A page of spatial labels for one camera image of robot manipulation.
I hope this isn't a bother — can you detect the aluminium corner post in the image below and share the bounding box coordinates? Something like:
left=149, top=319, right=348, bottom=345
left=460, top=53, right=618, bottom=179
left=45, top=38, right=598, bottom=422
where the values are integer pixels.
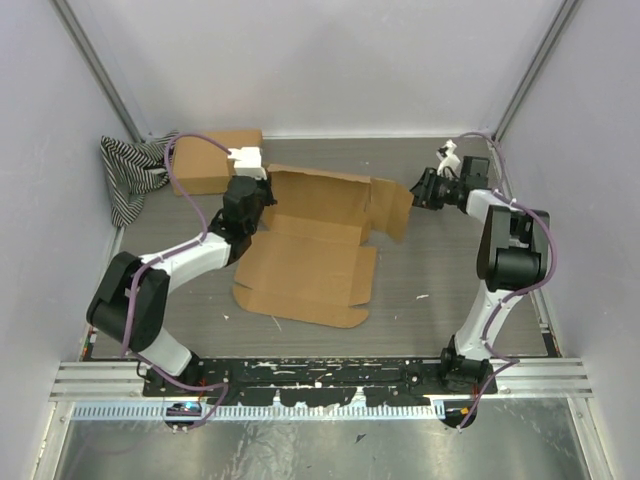
left=494, top=0, right=583, bottom=142
left=51, top=0, right=152, bottom=142

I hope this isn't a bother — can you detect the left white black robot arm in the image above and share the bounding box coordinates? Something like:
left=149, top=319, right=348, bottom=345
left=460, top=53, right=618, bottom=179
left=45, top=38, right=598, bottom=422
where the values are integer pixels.
left=86, top=175, right=276, bottom=397

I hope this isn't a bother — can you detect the white slotted cable duct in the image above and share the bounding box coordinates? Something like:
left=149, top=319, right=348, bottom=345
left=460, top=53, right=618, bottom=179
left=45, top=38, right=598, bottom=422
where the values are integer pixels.
left=70, top=399, right=445, bottom=422

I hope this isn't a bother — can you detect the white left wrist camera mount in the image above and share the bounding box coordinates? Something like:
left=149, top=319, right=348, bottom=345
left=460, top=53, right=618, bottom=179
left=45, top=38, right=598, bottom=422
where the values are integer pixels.
left=227, top=146, right=267, bottom=180

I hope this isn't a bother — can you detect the right aluminium corner post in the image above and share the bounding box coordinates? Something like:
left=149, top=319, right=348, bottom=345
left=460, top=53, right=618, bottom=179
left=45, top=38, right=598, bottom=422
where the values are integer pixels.
left=494, top=0, right=583, bottom=142

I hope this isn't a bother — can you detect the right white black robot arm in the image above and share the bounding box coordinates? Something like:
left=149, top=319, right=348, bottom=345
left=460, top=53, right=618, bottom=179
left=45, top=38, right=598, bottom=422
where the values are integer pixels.
left=411, top=156, right=550, bottom=395

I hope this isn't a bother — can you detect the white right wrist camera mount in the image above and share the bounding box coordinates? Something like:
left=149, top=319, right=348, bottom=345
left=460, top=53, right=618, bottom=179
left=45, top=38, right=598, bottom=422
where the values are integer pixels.
left=436, top=139, right=461, bottom=178

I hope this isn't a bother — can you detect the closed brown cardboard box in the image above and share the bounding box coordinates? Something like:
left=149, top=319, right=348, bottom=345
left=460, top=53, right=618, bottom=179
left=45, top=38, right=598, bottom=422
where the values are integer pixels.
left=172, top=129, right=263, bottom=195

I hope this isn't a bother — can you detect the purple cable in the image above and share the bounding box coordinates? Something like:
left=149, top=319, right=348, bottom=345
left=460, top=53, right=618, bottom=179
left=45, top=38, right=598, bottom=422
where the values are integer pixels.
left=119, top=132, right=236, bottom=434
left=457, top=130, right=560, bottom=432

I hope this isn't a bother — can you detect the aluminium front rail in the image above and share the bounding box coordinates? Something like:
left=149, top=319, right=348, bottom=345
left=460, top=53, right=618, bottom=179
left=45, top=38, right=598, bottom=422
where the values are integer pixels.
left=50, top=358, right=593, bottom=405

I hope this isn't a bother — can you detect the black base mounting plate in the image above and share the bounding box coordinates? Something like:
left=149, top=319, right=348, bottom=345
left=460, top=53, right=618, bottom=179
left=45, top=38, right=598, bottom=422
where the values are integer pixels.
left=141, top=355, right=500, bottom=407

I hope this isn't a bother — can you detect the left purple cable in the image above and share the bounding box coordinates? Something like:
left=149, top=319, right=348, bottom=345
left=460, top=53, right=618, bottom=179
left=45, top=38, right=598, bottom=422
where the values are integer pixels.
left=119, top=132, right=236, bottom=434

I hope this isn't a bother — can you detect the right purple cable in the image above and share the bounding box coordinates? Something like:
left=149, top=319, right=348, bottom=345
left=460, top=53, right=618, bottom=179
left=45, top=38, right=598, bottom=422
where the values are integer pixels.
left=457, top=130, right=560, bottom=432

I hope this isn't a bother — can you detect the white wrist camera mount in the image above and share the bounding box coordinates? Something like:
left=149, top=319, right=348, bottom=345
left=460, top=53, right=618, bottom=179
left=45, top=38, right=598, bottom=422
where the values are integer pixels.
left=436, top=139, right=461, bottom=178
left=227, top=146, right=267, bottom=180

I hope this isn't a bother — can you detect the striped black white cloth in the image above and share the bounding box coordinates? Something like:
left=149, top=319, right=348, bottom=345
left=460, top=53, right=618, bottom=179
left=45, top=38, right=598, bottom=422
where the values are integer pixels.
left=99, top=131, right=177, bottom=227

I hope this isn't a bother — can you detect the left aluminium corner post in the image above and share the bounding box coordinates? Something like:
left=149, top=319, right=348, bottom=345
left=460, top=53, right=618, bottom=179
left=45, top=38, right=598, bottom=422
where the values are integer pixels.
left=51, top=0, right=152, bottom=142

